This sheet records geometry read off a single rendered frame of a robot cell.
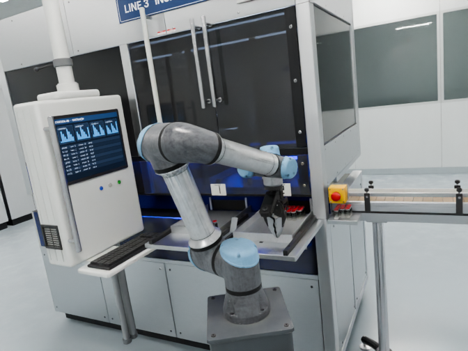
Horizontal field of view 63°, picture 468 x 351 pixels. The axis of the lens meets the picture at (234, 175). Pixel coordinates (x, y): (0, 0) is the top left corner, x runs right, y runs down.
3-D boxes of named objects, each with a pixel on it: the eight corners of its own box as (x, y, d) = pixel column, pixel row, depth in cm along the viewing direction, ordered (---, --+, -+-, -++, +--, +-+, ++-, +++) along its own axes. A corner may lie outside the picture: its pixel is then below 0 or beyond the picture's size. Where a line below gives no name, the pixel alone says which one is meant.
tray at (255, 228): (263, 214, 192) (262, 207, 191) (315, 215, 180) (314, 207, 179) (233, 239, 162) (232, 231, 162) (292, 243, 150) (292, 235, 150)
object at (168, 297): (144, 263, 371) (128, 175, 354) (368, 290, 276) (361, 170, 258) (57, 322, 285) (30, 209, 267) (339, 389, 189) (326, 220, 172)
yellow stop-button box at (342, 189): (332, 198, 175) (331, 183, 174) (348, 198, 172) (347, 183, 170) (329, 203, 169) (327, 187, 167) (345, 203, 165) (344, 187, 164)
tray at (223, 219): (207, 210, 210) (207, 204, 209) (251, 212, 198) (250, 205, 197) (171, 232, 180) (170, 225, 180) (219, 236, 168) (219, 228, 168)
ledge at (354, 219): (334, 214, 184) (334, 209, 184) (362, 214, 178) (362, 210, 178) (327, 223, 172) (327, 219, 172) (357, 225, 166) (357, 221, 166)
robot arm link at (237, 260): (243, 296, 114) (237, 253, 111) (213, 284, 123) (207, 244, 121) (269, 280, 122) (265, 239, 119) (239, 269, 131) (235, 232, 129)
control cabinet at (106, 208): (121, 228, 225) (95, 91, 209) (146, 230, 215) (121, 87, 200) (44, 264, 182) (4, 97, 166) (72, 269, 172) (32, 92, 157)
